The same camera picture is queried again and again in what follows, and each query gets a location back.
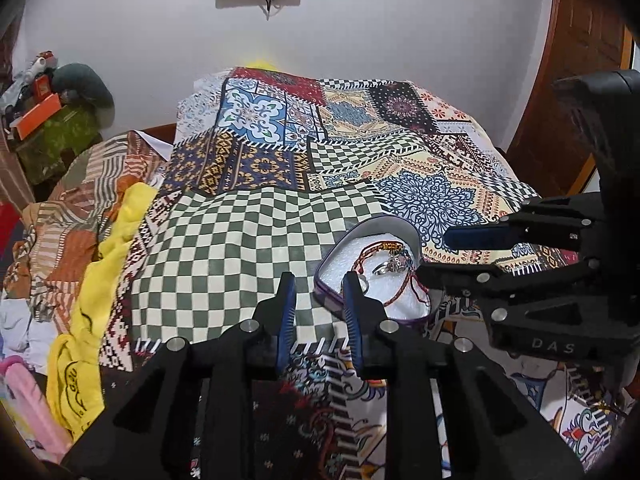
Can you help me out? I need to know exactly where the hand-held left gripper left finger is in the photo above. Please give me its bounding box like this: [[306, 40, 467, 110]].
[[62, 271, 298, 480]]

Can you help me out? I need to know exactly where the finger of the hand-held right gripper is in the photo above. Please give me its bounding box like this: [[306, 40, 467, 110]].
[[444, 194, 602, 254], [417, 259, 609, 329]]

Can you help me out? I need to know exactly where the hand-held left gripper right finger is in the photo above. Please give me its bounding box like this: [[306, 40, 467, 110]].
[[341, 272, 586, 480]]

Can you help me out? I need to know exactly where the red cord necklace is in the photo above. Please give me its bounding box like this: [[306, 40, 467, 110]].
[[382, 270, 433, 313]]

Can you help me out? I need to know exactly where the purple heart-shaped jewelry box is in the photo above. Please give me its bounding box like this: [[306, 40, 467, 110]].
[[315, 216, 446, 331]]

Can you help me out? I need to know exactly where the silver ring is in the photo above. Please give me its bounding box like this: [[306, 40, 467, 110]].
[[372, 257, 408, 277]]

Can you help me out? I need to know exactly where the red beaded bracelet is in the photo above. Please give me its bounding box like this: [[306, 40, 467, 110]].
[[352, 241, 416, 281]]

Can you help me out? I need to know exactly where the patchwork printed blanket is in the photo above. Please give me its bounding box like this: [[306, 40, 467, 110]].
[[97, 65, 631, 480]]

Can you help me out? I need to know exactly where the wooden door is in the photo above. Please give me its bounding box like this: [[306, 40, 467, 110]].
[[505, 0, 638, 198]]

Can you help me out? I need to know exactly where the yellow cloth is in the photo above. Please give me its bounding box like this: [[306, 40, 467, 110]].
[[47, 182, 161, 441]]

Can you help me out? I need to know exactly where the orange striped blanket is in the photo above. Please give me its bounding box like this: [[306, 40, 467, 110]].
[[5, 130, 176, 341]]

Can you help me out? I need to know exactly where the white cloth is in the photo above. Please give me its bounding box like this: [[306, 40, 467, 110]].
[[0, 295, 56, 376]]

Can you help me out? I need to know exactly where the pink cloth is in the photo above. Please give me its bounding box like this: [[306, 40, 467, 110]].
[[0, 355, 73, 461]]

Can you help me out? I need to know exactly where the red cloth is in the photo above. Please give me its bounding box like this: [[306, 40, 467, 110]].
[[0, 202, 23, 256]]

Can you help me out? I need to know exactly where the striped brown curtain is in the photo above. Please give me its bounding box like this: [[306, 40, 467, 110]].
[[0, 125, 37, 218]]

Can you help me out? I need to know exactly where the dark green bag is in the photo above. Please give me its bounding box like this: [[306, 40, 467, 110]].
[[52, 62, 115, 111]]

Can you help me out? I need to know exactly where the large orange box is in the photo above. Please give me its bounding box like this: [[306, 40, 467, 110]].
[[10, 92, 63, 141]]

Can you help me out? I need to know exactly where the small orange box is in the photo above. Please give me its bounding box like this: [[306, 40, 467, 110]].
[[32, 74, 54, 102]]

